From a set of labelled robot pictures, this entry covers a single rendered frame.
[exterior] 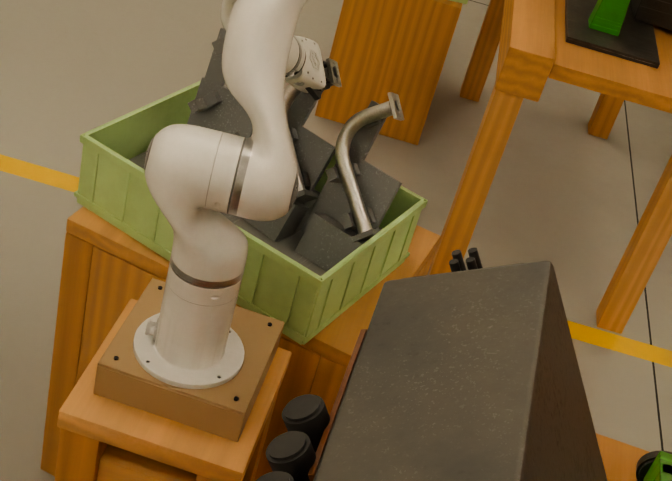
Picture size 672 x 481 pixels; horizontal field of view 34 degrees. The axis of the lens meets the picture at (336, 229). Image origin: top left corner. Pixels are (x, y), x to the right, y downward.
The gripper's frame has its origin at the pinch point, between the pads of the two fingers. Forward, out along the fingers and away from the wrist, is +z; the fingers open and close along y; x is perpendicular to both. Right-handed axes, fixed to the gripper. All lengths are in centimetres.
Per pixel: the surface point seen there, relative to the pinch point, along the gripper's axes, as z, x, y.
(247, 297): -12.4, 19.5, -43.7
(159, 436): -49, 19, -68
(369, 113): -0.8, -8.9, -11.3
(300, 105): 4.3, 8.4, -3.4
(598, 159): 271, -2, 23
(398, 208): 18.9, -3.6, -27.8
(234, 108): -0.6, 21.8, -1.0
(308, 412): -116, -44, -71
